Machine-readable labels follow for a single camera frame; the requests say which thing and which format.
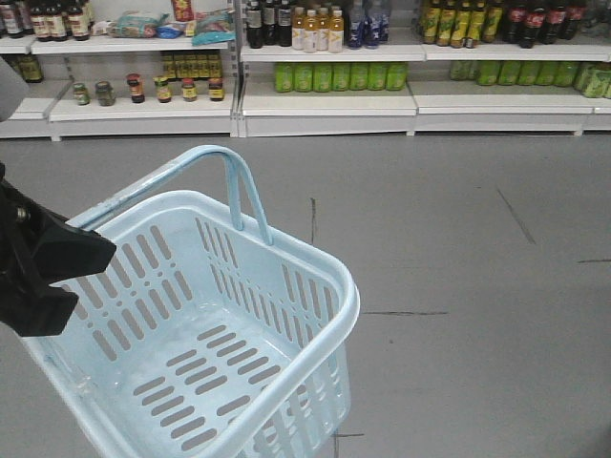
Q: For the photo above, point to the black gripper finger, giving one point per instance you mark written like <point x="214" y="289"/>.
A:
<point x="56" y="250"/>

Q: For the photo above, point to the sauce jar row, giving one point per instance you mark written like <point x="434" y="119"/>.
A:
<point x="159" y="90"/>

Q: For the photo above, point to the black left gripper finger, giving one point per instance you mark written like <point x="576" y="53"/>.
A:
<point x="30" y="304"/>

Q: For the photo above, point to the light blue plastic basket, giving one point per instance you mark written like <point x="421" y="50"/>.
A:
<point x="211" y="333"/>

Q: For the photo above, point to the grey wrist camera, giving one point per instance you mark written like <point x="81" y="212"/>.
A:
<point x="13" y="90"/>

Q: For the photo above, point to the green bottle row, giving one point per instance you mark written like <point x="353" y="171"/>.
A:
<point x="324" y="77"/>

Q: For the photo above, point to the white store shelving unit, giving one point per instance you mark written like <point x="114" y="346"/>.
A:
<point x="489" y="87"/>

